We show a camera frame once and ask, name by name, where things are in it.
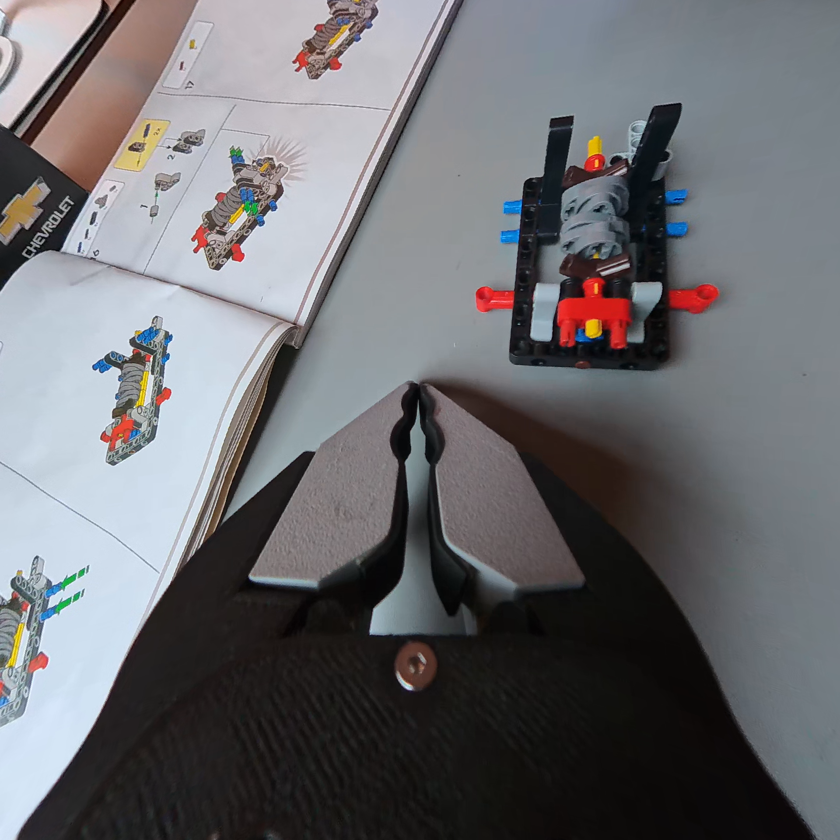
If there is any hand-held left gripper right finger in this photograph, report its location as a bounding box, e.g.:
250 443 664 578
419 382 586 619

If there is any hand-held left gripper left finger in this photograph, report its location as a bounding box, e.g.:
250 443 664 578
248 381 421 613

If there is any black frame lego model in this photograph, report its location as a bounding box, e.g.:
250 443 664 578
476 103 719 373

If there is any lego instruction booklet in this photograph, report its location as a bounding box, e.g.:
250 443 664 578
0 0 463 731

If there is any black lego set box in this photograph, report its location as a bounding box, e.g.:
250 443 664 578
0 125 91 290

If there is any white monitor stand base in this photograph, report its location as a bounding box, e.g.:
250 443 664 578
0 0 114 122

